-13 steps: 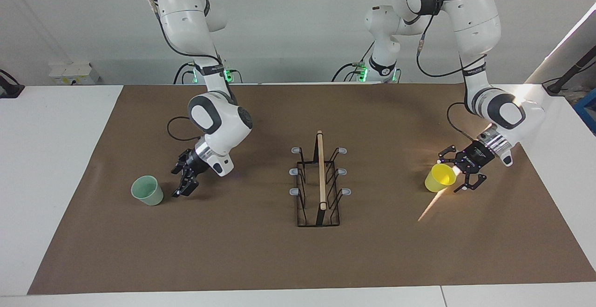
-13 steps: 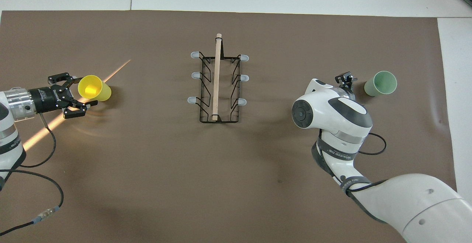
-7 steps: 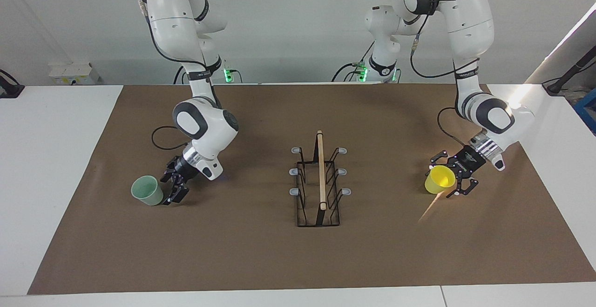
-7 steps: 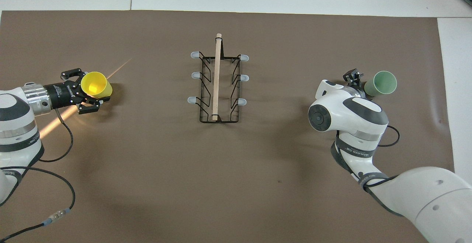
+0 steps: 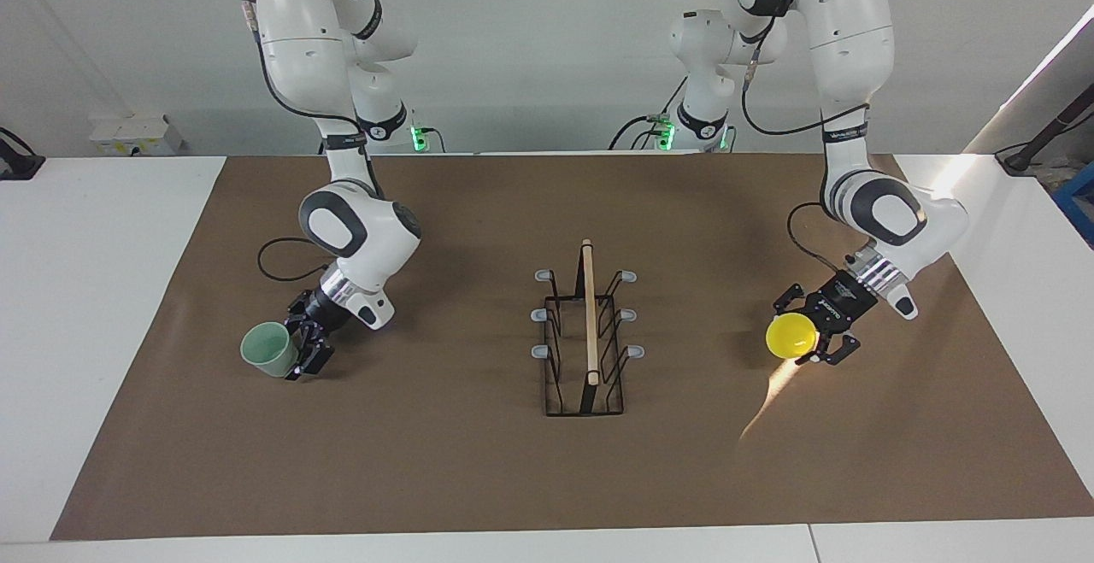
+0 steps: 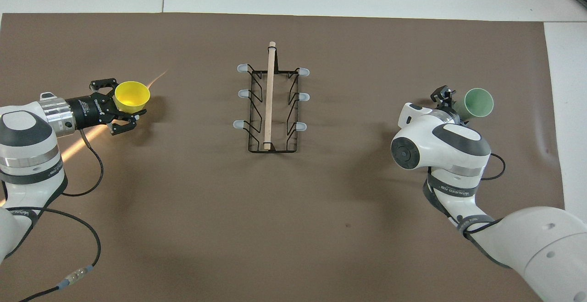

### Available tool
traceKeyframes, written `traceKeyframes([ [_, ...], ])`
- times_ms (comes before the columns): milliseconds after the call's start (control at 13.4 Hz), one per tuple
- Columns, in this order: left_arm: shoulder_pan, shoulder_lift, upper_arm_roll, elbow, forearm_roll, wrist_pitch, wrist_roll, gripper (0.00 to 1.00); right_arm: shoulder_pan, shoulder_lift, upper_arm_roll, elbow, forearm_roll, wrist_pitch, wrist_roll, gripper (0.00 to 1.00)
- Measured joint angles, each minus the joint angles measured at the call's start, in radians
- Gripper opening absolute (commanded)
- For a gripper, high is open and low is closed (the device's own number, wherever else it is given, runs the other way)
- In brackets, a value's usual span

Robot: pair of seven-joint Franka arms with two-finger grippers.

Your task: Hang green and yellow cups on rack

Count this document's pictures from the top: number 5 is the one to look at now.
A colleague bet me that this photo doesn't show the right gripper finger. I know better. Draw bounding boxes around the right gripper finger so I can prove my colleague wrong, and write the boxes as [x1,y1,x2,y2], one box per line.
[285,290,315,335]
[285,337,336,381]

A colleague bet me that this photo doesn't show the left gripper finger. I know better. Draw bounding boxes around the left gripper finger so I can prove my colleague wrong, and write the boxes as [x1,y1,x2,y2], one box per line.
[797,332,862,367]
[772,283,810,318]

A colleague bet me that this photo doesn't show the yellow plastic cup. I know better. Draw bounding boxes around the yellow plastic cup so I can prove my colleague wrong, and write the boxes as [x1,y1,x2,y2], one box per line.
[765,313,820,361]

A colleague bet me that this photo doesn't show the pale green plastic cup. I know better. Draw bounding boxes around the pale green plastic cup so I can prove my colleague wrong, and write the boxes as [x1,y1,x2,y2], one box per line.
[240,322,298,378]

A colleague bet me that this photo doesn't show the brown table mat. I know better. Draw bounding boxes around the brown table mat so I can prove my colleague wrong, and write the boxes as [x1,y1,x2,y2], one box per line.
[50,153,1094,541]

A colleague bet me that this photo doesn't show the black pole stand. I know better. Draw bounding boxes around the black pole stand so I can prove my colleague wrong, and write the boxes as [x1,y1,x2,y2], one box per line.
[996,106,1094,175]

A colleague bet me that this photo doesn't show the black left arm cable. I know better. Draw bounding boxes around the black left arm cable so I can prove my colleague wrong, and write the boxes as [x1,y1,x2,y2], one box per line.
[721,0,873,273]

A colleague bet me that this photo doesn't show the black wire rack wooden handle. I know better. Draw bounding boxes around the black wire rack wooden handle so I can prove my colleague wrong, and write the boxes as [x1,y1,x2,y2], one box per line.
[531,238,646,417]

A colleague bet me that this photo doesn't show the black base cables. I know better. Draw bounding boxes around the black base cables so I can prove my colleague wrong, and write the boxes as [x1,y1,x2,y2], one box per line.
[609,76,689,151]

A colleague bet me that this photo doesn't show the white wall socket box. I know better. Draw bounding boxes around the white wall socket box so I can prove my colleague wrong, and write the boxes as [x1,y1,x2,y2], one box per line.
[90,113,183,156]

